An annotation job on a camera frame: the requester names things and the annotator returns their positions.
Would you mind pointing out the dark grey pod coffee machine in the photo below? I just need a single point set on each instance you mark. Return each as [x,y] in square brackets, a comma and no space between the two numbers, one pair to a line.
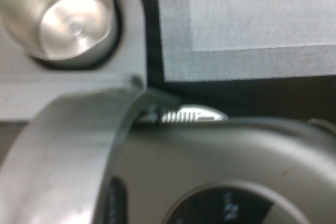
[115,148]

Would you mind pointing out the steel milk frother jug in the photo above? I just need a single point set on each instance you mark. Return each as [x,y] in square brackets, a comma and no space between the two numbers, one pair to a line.
[64,32]

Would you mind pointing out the grey woven placemat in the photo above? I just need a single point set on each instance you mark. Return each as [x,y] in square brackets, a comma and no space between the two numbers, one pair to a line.
[246,39]

